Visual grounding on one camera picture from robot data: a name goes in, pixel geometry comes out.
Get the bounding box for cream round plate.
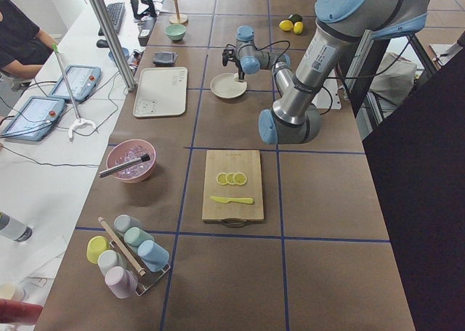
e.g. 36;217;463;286
210;73;248;99

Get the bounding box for far teach pendant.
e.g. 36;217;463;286
48;65;102;103

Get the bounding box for white paper cup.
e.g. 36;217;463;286
0;282;26;301

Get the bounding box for mint green cup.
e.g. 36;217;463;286
124;226;155;248

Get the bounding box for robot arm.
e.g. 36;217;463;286
232;0;429;144

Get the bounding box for yellow plastic knife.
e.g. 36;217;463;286
210;195;255;205

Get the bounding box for red cylinder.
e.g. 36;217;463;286
1;298;43;325

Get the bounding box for pink cup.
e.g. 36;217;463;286
105;266;137;299

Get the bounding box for white wire cup rack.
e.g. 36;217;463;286
98;217;171;296

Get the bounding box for grey purple folded cloth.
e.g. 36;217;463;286
153;52;178;67

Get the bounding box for wooden mug tree stand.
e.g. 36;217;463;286
169;0;188;25

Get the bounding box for black keyboard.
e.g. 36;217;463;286
106;2;126;34

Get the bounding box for cream bear tray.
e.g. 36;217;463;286
133;67;188;118

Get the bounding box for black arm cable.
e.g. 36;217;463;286
254;39;291;62

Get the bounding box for bamboo cutting board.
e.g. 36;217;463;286
202;150;264;226

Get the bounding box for lemon slice top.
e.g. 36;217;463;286
232;172;248;186

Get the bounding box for clear water bottle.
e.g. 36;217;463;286
0;212;33;242

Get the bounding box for clear ice cubes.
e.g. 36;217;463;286
111;146;153;179

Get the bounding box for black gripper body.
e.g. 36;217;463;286
232;54;245;78

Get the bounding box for steel muddler black tip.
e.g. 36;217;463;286
99;154;151;178

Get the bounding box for lemon slice middle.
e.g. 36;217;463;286
225;172;237;185

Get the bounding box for yellow lemon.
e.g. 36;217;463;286
279;20;294;32
293;21;304;35

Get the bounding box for light blue cup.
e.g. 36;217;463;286
137;240;170;272

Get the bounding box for yellow cup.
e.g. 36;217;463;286
86;236;109;264

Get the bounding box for near teach pendant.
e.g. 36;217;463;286
1;96;66;142

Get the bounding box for green lime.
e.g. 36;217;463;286
288;14;303;24

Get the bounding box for pink bowl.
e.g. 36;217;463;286
106;139;157;183

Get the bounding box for mint green bowl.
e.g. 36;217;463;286
165;24;187;41

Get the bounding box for teach pendant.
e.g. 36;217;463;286
48;65;102;103
1;96;66;142

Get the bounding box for black device box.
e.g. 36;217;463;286
137;17;156;46

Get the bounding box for lemon slice bottom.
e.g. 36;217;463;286
216;172;228;186

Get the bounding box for aluminium camera post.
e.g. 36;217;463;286
89;0;137;92

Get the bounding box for black computer mouse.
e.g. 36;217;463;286
96;39;109;49

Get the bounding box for seated person black shirt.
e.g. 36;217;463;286
1;0;57;80

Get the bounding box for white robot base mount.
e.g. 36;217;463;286
312;79;341;110

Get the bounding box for white grey cup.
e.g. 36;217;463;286
97;250;127;276

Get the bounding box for blue bowl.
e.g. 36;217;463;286
108;46;130;66

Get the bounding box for lemon slice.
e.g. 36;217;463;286
216;172;228;186
225;172;237;185
232;172;248;186

